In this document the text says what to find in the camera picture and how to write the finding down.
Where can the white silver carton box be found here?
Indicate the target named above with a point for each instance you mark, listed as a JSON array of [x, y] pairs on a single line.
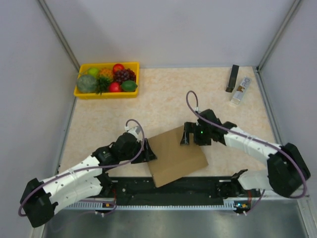
[[241, 91]]

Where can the green melon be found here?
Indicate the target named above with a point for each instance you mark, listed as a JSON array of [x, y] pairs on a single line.
[[86, 84]]

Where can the black carton box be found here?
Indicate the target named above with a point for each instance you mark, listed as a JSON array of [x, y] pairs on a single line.
[[232, 78]]

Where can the orange pineapple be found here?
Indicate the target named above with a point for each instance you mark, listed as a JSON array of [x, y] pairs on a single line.
[[105, 73]]

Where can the green lemon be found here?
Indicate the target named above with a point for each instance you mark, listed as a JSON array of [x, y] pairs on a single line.
[[129, 86]]

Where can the red apple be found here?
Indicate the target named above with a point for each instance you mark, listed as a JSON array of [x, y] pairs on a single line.
[[114, 87], [117, 67]]

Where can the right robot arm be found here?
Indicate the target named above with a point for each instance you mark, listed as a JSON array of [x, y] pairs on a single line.
[[285, 170]]

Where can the yellow plastic tray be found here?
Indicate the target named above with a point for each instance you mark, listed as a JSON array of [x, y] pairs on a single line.
[[135, 66]]

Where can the green apple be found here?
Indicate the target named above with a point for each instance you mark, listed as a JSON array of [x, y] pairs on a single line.
[[93, 71]]

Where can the red apple front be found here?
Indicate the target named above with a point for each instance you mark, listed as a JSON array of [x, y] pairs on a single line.
[[114, 87]]

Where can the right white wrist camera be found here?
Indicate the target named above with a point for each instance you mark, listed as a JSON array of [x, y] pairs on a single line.
[[197, 111]]

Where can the brown cardboard box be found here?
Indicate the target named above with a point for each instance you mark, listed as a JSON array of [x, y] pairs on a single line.
[[174, 160]]

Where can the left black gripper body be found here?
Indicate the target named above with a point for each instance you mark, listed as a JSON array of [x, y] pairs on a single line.
[[135, 151]]

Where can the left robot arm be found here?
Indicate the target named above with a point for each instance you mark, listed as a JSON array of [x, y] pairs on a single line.
[[41, 200]]

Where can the red apple back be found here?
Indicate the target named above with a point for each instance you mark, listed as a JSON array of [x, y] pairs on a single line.
[[117, 67]]

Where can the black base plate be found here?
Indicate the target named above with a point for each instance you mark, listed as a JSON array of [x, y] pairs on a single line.
[[184, 191]]

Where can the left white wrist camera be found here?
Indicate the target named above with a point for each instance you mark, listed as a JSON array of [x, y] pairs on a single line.
[[135, 131]]

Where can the aluminium frame rail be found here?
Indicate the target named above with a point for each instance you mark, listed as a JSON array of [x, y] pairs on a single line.
[[266, 216]]

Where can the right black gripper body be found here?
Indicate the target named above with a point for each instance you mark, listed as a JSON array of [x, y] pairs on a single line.
[[201, 135]]

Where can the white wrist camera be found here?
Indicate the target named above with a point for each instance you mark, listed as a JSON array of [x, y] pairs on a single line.
[[197, 111], [135, 131]]

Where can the purple grapes bunch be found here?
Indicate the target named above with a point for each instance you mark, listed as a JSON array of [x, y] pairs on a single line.
[[124, 75]]

